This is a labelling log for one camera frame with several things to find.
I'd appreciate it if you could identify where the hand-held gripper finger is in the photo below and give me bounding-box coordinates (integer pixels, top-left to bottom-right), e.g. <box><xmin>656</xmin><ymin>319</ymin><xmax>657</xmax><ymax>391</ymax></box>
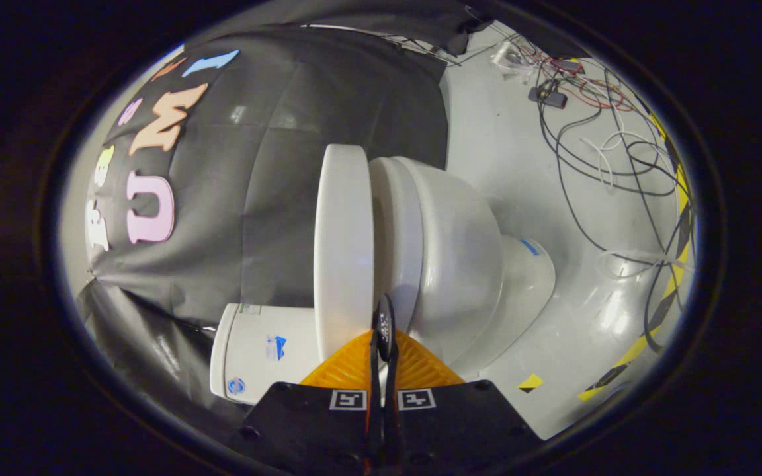
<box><xmin>230</xmin><ymin>294</ymin><xmax>388</xmax><ymax>476</ymax></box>
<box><xmin>384</xmin><ymin>296</ymin><xmax>544</xmax><ymax>476</ymax></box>

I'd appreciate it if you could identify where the white toilet lid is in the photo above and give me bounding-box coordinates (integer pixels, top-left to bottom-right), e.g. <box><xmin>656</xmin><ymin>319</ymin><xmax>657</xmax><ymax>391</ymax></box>
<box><xmin>314</xmin><ymin>144</ymin><xmax>376</xmax><ymax>364</ymax></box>

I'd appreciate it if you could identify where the white toilet seat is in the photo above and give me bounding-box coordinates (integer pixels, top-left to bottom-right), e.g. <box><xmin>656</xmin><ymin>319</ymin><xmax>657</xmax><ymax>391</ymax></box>
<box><xmin>368</xmin><ymin>157</ymin><xmax>425</xmax><ymax>335</ymax></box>

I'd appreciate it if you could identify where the white ceramic toilet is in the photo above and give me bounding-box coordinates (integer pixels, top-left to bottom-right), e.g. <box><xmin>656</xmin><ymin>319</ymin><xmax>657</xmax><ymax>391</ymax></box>
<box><xmin>209</xmin><ymin>156</ymin><xmax>557</xmax><ymax>405</ymax></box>

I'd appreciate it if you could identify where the black backdrop cloth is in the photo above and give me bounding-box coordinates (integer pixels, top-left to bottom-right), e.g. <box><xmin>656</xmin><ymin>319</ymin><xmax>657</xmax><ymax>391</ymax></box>
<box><xmin>73</xmin><ymin>0</ymin><xmax>580</xmax><ymax>430</ymax></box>

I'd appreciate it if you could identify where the yellow black floor tape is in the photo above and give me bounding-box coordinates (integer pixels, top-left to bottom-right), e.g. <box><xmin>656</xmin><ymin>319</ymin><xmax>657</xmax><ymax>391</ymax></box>
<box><xmin>576</xmin><ymin>112</ymin><xmax>696</xmax><ymax>403</ymax></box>

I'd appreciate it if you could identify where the black power adapter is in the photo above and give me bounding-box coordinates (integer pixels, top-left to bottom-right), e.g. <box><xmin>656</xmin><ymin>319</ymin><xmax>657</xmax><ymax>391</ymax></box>
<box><xmin>529</xmin><ymin>85</ymin><xmax>568</xmax><ymax>110</ymax></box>

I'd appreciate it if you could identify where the clear plastic packet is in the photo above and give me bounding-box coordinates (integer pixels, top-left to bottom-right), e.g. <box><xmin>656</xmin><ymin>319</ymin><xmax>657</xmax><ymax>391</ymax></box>
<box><xmin>492</xmin><ymin>41</ymin><xmax>529</xmax><ymax>75</ymax></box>

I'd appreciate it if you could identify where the bundle of floor cables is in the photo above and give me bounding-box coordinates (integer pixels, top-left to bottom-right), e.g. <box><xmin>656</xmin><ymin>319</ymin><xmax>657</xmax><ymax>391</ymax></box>
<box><xmin>487</xmin><ymin>33</ymin><xmax>696</xmax><ymax>354</ymax></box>

